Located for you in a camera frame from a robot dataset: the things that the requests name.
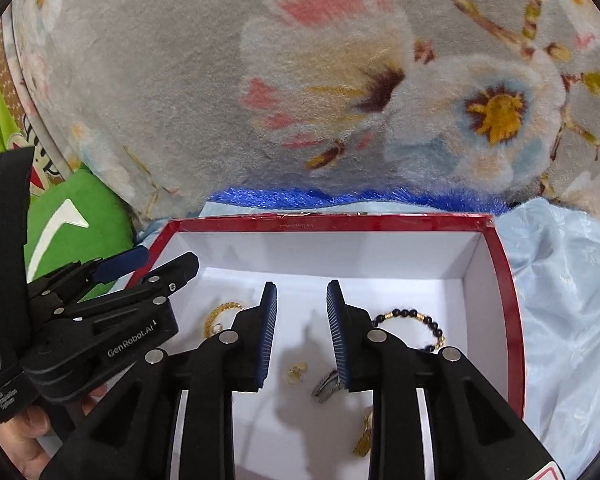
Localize green round plush cushion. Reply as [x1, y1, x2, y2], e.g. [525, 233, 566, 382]
[24, 169, 133, 282]

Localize gold chain bangle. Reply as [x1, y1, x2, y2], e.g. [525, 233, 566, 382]
[202, 301, 244, 339]

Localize black and gold bead bracelet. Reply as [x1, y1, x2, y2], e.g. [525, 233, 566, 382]
[370, 308, 448, 354]

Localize colourful monkey cartoon sheet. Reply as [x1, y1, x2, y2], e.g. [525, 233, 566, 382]
[0, 18, 71, 197]

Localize gold wristwatch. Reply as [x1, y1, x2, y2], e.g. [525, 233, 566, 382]
[352, 406, 374, 457]

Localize red box with strap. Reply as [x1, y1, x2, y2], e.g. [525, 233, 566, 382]
[145, 214, 526, 479]

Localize silver blue-dial wristwatch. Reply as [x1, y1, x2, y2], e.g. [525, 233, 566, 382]
[311, 370, 342, 404]

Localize grey floral blanket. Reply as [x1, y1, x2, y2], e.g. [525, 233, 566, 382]
[3, 0, 600, 221]

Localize person's left hand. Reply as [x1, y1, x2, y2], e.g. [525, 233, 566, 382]
[0, 383, 109, 480]

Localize light blue bedsheet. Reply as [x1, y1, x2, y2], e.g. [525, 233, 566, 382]
[139, 196, 600, 480]

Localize blue fuzzy fabric edge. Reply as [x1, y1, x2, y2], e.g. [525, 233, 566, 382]
[209, 186, 510, 216]

